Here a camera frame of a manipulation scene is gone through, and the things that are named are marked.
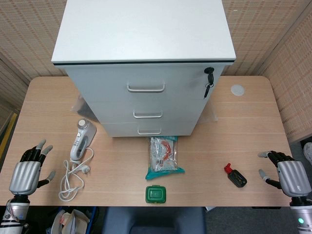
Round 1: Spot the white power cord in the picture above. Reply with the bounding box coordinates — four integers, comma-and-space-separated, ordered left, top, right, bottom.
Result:
58, 147, 95, 202

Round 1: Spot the white drawer with handle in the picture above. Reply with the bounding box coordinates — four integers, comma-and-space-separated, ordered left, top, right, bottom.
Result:
63, 61, 224, 104

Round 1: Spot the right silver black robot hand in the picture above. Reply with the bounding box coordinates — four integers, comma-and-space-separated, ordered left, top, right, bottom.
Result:
257, 150, 312, 197

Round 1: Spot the clear plastic sheet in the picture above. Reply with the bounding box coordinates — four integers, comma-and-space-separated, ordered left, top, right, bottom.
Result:
199, 100, 219, 125

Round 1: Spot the green plastic box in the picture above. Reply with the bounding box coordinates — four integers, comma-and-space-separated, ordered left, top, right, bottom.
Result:
145, 185, 168, 204

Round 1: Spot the white drawer cabinet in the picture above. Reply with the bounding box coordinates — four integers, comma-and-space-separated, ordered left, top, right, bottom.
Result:
50, 0, 237, 138

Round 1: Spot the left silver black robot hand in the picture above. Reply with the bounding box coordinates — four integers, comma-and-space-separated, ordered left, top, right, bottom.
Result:
8, 139, 57, 195

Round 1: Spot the black hanging key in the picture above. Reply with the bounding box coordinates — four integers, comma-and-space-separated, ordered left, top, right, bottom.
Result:
203, 83, 214, 99

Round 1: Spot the dark bottle red cap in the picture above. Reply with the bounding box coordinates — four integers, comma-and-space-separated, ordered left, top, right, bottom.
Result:
223, 163, 247, 188

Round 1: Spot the dark blue chair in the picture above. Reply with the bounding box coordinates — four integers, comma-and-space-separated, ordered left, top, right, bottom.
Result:
101, 206, 207, 234

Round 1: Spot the clear plastic bag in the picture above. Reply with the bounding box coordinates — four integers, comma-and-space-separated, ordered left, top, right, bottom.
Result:
71, 95, 96, 118

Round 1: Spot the bag with papers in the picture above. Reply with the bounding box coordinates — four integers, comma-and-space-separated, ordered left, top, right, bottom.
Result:
50, 208, 91, 234

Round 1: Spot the white handheld appliance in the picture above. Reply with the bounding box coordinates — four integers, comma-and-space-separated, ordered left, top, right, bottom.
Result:
70, 118, 97, 162

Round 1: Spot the black key in lock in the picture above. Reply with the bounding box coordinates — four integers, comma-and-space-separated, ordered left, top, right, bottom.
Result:
203, 67, 215, 84

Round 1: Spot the plastic snack packet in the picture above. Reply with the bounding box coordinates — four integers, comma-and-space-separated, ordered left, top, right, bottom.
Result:
145, 136, 186, 180

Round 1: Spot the white shoe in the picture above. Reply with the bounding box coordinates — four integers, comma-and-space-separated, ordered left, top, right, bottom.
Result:
303, 142, 312, 165

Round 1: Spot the grey drawer with handle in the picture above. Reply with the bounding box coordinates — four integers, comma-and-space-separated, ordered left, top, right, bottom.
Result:
99, 121, 198, 138

